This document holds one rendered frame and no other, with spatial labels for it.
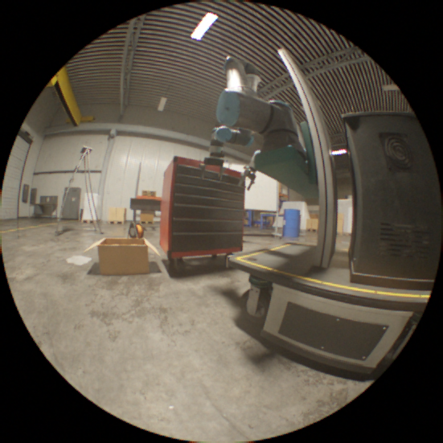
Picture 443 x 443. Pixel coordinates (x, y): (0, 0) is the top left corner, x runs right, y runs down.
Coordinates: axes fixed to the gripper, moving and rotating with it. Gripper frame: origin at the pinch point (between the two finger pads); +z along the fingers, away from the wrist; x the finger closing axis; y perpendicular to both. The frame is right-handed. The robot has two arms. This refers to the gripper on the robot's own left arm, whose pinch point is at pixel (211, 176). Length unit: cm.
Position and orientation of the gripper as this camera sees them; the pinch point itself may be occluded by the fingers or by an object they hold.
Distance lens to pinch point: 99.5
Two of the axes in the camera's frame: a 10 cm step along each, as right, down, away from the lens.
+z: -1.6, 8.9, 4.2
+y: -4.8, -4.4, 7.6
